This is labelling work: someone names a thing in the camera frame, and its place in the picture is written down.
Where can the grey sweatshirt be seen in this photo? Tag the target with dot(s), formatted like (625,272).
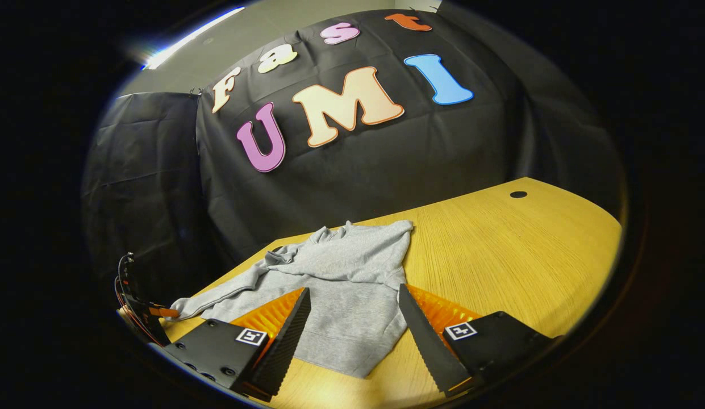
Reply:
(352,267)

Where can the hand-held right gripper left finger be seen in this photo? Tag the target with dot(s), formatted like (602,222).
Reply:
(287,346)

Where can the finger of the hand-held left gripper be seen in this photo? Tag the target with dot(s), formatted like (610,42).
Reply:
(166,312)

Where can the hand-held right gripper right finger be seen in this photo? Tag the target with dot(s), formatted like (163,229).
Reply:
(432,346)

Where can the black backdrop cloth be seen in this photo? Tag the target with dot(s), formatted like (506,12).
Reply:
(386,165)

